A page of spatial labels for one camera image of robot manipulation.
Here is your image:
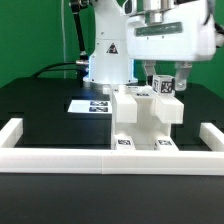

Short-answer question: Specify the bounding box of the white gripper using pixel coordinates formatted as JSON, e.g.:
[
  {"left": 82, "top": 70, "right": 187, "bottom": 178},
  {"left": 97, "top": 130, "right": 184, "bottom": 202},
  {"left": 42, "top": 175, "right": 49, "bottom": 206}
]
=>
[{"left": 123, "top": 0, "right": 216, "bottom": 91}]

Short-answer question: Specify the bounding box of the white tagged cube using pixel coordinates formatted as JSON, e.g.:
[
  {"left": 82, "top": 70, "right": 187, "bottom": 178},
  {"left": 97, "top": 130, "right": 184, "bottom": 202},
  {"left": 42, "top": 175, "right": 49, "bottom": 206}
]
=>
[{"left": 152, "top": 75, "right": 175, "bottom": 96}]

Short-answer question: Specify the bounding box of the white chair back frame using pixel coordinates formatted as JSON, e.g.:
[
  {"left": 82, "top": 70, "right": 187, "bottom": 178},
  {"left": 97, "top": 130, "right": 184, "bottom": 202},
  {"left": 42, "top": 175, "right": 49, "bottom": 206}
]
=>
[{"left": 103, "top": 85, "right": 184, "bottom": 124}]

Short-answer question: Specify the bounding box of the white chair seat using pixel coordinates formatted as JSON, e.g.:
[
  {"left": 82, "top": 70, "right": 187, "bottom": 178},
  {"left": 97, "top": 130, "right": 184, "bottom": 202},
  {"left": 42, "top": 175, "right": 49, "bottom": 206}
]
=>
[{"left": 111, "top": 117, "right": 171, "bottom": 150}]

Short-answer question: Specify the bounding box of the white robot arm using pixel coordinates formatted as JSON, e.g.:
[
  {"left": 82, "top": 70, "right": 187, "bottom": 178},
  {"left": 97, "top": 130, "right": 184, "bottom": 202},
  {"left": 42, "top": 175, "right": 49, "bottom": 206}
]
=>
[{"left": 70, "top": 0, "right": 224, "bottom": 91}]

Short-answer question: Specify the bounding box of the white flat tag board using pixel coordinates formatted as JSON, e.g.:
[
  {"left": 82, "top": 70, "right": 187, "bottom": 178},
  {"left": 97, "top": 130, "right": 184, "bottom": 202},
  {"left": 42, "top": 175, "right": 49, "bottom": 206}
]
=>
[{"left": 68, "top": 100, "right": 112, "bottom": 114}]

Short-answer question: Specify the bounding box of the white U-shaped boundary fence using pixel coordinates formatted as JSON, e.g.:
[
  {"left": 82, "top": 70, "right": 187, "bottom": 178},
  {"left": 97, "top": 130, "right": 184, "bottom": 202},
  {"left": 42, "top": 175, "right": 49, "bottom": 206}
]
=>
[{"left": 0, "top": 118, "right": 224, "bottom": 176}]

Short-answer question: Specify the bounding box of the black raised platform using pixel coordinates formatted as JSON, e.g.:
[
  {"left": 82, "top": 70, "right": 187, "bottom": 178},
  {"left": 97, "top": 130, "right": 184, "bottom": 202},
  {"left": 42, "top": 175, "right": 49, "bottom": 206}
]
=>
[{"left": 0, "top": 78, "right": 224, "bottom": 122}]

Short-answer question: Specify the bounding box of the black cable bundle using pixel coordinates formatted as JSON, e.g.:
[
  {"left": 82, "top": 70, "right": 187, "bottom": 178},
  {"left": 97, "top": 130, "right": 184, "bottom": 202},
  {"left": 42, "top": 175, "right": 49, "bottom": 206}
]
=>
[{"left": 31, "top": 60, "right": 88, "bottom": 80}]

